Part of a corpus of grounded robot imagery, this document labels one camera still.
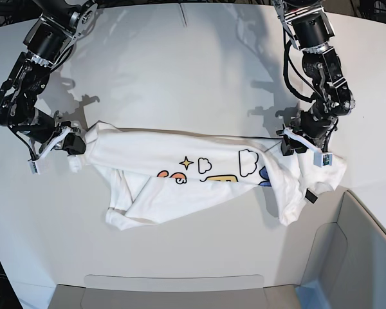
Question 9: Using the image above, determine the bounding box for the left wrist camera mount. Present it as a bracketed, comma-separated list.
[276, 125, 333, 167]

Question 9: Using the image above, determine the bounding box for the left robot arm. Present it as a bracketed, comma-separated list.
[273, 1, 355, 159]

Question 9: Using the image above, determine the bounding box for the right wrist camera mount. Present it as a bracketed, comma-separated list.
[27, 121, 86, 174]

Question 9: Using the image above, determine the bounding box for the beige cardboard box right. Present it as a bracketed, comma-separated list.
[300, 189, 386, 309]

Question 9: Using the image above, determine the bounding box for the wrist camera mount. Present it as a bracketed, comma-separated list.
[276, 125, 333, 167]
[27, 121, 86, 174]

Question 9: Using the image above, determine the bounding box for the white t-shirt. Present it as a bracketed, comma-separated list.
[68, 122, 347, 230]

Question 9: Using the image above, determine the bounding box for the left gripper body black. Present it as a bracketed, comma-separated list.
[294, 109, 338, 148]

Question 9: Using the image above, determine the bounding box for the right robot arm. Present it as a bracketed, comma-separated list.
[0, 1, 98, 161]

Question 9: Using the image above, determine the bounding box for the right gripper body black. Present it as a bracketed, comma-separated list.
[19, 109, 73, 151]

